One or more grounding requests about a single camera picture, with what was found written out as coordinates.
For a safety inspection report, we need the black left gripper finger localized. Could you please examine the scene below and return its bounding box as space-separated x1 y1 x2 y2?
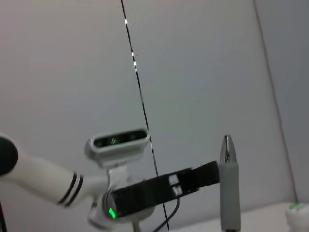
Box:
178 160 220 193

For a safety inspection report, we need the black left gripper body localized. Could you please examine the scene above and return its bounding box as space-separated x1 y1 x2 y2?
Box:
112 173 184 217

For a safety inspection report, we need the silver ballpoint pen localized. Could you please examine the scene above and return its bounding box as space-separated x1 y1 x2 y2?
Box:
220 135 242 232

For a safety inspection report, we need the clear water bottle green label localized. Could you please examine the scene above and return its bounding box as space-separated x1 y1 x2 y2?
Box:
285 202 309 232

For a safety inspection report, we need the left arm connector cable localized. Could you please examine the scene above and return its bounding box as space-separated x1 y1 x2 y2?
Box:
154 195 182 232

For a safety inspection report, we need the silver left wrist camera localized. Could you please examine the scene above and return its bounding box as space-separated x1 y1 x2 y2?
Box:
84 129 150 174

